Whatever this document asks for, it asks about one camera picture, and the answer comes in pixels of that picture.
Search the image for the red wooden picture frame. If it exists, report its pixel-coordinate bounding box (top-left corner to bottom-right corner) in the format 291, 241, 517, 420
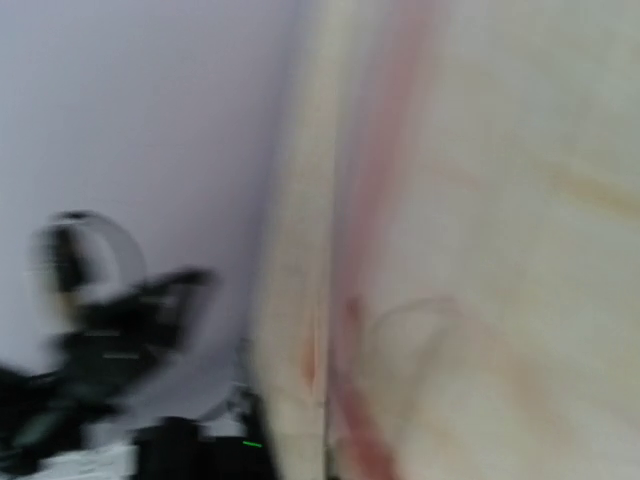
251, 1, 442, 479

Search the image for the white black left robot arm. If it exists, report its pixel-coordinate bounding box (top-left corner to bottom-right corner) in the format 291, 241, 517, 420
1, 210, 221, 479

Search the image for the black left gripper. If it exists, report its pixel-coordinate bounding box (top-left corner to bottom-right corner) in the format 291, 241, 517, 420
51, 267, 218, 415

